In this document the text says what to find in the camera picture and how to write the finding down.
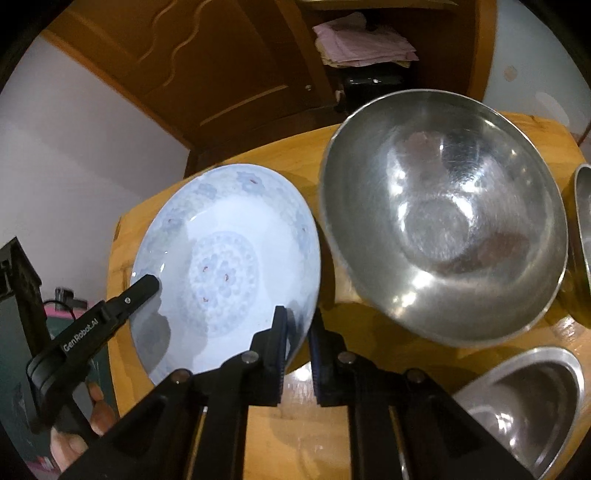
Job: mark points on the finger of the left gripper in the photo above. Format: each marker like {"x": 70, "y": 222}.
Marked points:
{"x": 117, "y": 310}

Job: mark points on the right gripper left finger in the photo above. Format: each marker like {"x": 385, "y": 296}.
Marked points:
{"x": 256, "y": 375}

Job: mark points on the medium steel bowl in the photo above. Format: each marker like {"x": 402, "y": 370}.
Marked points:
{"x": 581, "y": 237}

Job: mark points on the brown wooden door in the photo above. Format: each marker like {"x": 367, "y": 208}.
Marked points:
{"x": 209, "y": 72}

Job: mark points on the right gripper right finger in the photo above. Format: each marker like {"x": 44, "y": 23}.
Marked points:
{"x": 337, "y": 373}

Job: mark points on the large steel bowl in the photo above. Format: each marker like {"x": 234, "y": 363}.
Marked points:
{"x": 445, "y": 217}

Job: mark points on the folded pink cloth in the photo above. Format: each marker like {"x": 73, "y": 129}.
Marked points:
{"x": 346, "y": 42}

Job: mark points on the small steel bowl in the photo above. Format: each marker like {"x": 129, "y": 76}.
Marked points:
{"x": 530, "y": 404}

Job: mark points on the left hand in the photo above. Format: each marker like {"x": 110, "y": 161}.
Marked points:
{"x": 67, "y": 448}

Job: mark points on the pink framed green chalkboard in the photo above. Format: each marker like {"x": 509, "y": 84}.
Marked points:
{"x": 16, "y": 407}

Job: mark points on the white blue patterned bowl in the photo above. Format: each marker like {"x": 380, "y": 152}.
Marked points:
{"x": 227, "y": 248}

